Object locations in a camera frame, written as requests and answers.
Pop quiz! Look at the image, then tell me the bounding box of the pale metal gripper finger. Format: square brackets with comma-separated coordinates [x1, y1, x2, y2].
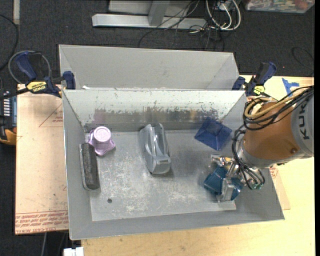
[216, 177, 236, 203]

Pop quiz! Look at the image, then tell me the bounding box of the teal blue cup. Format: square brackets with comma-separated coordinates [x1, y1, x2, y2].
[203, 165, 245, 201]

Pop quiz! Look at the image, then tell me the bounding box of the blue square box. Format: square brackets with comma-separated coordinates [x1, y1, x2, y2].
[194, 116, 233, 152]

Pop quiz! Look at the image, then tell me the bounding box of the grey metal bin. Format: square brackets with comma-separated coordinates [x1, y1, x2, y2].
[58, 44, 286, 241]

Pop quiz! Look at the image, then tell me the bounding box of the lilac plastic cup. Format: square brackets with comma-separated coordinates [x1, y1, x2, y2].
[87, 125, 117, 157]

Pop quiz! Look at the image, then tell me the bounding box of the dark green flat block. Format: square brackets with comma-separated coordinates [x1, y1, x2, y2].
[78, 142, 102, 192]

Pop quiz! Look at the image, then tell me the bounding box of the brown cardboard board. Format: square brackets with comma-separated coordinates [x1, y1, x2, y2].
[14, 83, 70, 236]

